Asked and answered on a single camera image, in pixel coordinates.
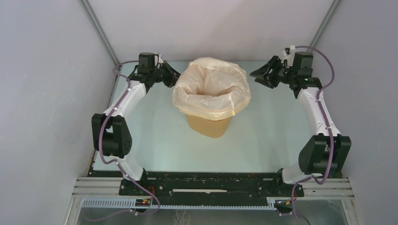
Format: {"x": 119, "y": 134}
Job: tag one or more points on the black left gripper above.
{"x": 173, "y": 75}

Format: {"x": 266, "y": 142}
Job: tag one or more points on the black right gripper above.
{"x": 275, "y": 63}

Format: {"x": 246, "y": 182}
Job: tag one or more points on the translucent cream trash bag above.
{"x": 212, "y": 89}

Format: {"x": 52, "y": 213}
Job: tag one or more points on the yellow plastic trash bin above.
{"x": 209, "y": 128}

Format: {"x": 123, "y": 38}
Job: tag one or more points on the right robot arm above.
{"x": 326, "y": 151}

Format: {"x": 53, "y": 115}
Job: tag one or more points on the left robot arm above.
{"x": 111, "y": 136}

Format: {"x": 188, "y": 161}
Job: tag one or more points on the small circuit board with leds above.
{"x": 143, "y": 202}

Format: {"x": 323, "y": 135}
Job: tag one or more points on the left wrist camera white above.
{"x": 158, "y": 60}

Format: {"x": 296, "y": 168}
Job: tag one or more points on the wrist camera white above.
{"x": 289, "y": 52}
{"x": 158, "y": 60}

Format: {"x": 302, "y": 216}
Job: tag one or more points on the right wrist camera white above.
{"x": 289, "y": 52}

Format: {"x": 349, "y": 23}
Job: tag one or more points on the aluminium corner frame post right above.
{"x": 326, "y": 21}

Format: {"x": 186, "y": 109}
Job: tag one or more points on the aluminium corner frame post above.
{"x": 88, "y": 9}
{"x": 326, "y": 21}

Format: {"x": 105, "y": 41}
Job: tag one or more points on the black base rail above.
{"x": 205, "y": 189}

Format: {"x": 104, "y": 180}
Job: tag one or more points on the aluminium corner frame post left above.
{"x": 88, "y": 9}

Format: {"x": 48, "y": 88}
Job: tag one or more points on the aluminium base extrusion frame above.
{"x": 93, "y": 186}

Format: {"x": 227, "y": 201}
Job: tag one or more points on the white slotted cable duct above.
{"x": 125, "y": 203}

